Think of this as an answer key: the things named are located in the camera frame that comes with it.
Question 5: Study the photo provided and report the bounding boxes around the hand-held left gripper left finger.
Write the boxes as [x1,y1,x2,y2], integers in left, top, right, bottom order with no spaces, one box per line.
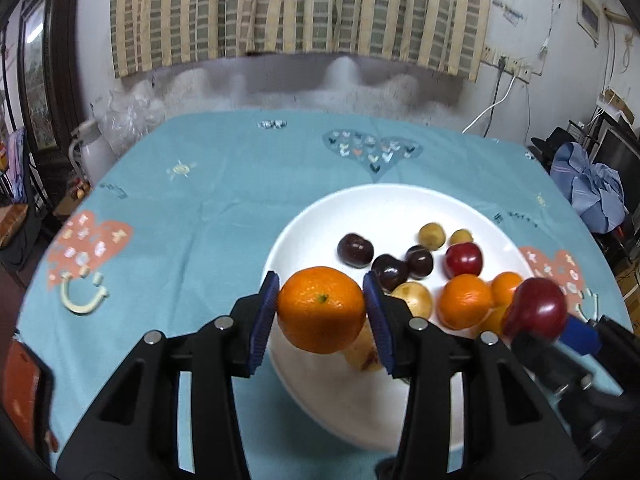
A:
[55,270,281,480]

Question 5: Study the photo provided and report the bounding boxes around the white wall socket strip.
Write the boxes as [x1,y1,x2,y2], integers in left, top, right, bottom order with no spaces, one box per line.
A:
[481,45,543,81]

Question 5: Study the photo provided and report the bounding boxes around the yellow speckled pear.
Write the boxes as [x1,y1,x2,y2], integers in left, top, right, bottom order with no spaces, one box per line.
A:
[390,281,434,320]

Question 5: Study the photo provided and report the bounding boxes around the light blue printed tablecloth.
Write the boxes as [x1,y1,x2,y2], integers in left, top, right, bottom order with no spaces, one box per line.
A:
[17,110,636,480]

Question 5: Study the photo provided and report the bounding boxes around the orange mandarin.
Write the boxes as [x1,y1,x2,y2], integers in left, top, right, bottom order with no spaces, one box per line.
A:
[438,274,495,331]
[276,266,367,355]

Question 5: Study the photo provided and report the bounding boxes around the dark wooden framed mirror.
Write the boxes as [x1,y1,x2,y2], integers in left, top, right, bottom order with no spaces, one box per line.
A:
[17,0,86,161]

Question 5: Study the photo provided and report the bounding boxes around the clear plastic bags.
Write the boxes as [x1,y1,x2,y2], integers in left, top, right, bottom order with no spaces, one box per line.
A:
[90,82,166,146]

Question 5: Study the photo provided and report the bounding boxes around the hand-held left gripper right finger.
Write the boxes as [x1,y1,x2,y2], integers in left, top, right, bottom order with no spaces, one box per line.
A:
[362,271,573,480]

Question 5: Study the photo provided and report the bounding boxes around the white oval plate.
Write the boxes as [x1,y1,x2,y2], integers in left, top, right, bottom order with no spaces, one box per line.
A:
[262,183,538,453]

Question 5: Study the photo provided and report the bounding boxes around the reddish brown wooden tray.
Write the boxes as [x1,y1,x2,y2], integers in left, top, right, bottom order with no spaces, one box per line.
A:
[7,340,61,456]

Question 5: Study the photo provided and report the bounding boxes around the smooth orange round fruit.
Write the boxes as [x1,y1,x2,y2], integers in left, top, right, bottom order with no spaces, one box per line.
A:
[490,271,525,308]

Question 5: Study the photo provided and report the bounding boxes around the cardboard box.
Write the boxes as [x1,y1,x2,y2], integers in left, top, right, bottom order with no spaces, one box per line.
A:
[602,87,636,126]

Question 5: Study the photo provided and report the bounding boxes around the white kettle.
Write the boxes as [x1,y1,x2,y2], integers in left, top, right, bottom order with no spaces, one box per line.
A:
[68,119,118,188]

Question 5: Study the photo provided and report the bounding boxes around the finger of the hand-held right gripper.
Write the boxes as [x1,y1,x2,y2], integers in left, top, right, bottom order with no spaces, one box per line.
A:
[510,330,601,403]
[557,312,635,358]

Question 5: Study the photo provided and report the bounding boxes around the dark purple plum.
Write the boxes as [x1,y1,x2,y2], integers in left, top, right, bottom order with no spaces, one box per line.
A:
[371,254,410,293]
[336,232,375,267]
[404,244,435,280]

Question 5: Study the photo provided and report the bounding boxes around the white wall box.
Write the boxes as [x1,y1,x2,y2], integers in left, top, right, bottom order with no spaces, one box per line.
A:
[577,0,601,41]

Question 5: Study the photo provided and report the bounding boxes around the red plum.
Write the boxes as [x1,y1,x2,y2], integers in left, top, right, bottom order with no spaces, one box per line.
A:
[444,242,484,279]
[501,277,568,343]

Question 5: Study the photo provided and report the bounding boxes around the white power cable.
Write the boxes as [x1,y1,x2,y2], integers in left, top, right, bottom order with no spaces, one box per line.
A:
[460,60,516,136]

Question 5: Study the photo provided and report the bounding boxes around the dark monitor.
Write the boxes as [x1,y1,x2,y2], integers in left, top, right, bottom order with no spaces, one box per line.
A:
[592,110,640,196]

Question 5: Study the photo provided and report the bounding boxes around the blue clothing pile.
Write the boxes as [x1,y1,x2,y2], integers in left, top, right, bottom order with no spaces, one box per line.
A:
[550,141,628,233]

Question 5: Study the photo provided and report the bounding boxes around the orange-yellow round fruit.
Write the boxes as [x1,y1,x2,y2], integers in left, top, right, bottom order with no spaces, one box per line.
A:
[475,305,508,336]

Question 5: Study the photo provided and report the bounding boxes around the purple cloth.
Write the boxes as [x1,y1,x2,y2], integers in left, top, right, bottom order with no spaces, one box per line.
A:
[5,127,28,201]

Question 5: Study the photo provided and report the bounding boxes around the checked beige grey curtain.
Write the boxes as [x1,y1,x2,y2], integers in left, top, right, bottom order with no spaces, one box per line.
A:
[110,0,493,81]

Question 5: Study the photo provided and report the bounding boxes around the beige striped round fruit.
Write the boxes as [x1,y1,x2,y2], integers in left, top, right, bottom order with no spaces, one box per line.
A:
[342,317,386,373]

